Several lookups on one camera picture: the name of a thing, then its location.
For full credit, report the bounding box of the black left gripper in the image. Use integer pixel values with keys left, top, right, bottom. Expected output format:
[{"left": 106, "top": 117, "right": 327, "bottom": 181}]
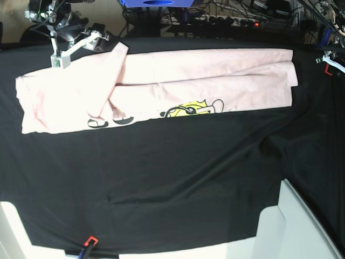
[{"left": 315, "top": 30, "right": 345, "bottom": 73}]

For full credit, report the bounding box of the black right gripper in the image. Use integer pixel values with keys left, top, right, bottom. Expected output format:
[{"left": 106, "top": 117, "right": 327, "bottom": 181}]
[{"left": 45, "top": 8, "right": 110, "bottom": 69}]

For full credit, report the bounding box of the pink T-shirt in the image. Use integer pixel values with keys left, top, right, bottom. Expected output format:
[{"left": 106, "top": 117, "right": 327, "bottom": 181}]
[{"left": 16, "top": 43, "right": 298, "bottom": 134}]

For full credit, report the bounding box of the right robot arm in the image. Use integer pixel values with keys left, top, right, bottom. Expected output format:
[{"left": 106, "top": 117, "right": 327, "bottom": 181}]
[{"left": 24, "top": 0, "right": 110, "bottom": 69}]

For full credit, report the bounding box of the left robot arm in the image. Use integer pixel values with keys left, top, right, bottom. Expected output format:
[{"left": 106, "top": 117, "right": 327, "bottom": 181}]
[{"left": 299, "top": 1, "right": 344, "bottom": 75}]

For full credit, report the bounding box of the orange black clamp right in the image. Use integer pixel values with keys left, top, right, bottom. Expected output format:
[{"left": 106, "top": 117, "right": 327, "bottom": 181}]
[{"left": 325, "top": 63, "right": 333, "bottom": 76}]

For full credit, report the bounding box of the blue box with hole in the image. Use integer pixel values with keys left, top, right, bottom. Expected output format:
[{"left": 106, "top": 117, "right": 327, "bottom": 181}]
[{"left": 119, "top": 0, "right": 194, "bottom": 8}]

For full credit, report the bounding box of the black table cloth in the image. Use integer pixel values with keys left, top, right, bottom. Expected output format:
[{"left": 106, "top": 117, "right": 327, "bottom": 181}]
[{"left": 1, "top": 46, "right": 344, "bottom": 255}]

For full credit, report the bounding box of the white bin right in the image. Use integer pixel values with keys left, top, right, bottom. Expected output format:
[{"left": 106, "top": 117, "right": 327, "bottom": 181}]
[{"left": 253, "top": 179, "right": 345, "bottom": 259}]

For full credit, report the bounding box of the white bin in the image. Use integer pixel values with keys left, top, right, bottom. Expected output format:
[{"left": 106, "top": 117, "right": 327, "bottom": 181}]
[
  {"left": 253, "top": 179, "right": 345, "bottom": 259},
  {"left": 1, "top": 202, "right": 66, "bottom": 259}
]

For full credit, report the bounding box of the orange blue clamp bottom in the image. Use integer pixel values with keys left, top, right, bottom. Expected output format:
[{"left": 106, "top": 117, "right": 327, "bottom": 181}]
[{"left": 78, "top": 236, "right": 99, "bottom": 259}]

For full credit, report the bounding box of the white bin left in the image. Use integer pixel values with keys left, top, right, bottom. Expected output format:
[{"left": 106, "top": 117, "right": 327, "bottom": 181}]
[{"left": 1, "top": 202, "right": 66, "bottom": 259}]

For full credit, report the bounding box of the blue clamp handle right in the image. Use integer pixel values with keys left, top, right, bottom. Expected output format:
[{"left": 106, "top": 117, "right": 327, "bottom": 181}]
[{"left": 318, "top": 24, "right": 333, "bottom": 47}]

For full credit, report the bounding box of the black power strip with cables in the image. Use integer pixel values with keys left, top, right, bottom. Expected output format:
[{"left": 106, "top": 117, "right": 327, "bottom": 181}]
[{"left": 161, "top": 10, "right": 261, "bottom": 29}]

